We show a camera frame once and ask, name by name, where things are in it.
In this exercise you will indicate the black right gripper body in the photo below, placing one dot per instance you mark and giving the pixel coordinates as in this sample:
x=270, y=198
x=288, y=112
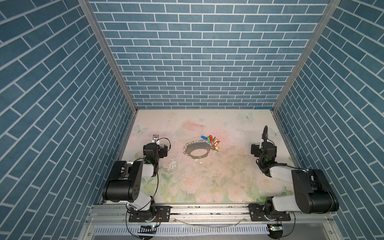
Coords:
x=256, y=148

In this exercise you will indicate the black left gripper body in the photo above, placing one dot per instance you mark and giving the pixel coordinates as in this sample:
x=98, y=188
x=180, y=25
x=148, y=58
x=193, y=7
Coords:
x=162, y=152

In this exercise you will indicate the large metal keyring band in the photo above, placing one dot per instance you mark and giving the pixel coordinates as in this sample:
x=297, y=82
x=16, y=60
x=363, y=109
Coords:
x=199, y=149

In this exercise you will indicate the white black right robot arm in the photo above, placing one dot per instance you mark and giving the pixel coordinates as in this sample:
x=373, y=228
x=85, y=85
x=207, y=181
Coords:
x=312, y=191

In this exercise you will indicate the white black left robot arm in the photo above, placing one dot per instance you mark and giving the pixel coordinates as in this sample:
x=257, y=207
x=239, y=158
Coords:
x=124, y=181

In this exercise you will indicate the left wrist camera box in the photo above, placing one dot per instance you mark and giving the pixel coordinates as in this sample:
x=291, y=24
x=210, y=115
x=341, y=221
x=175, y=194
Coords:
x=155, y=138

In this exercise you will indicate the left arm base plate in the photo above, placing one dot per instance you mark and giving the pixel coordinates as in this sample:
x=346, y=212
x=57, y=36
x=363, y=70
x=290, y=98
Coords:
x=154, y=212

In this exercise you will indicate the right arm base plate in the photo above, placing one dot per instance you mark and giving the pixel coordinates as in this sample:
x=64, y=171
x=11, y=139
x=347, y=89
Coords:
x=264, y=213

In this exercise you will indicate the aluminium front rail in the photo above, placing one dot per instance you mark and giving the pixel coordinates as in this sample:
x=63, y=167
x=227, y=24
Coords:
x=198, y=214

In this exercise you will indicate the perforated cable duct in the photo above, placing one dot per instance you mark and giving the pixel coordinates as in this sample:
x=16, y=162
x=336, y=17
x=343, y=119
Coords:
x=181, y=230

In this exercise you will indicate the aluminium right corner post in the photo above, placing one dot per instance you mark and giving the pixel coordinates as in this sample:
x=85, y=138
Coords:
x=318, y=30

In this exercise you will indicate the aluminium corner post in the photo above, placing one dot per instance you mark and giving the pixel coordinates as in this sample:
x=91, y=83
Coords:
x=318, y=30
x=95, y=26

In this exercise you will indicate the aluminium left corner post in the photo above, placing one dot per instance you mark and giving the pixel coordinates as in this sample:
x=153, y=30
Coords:
x=95, y=26

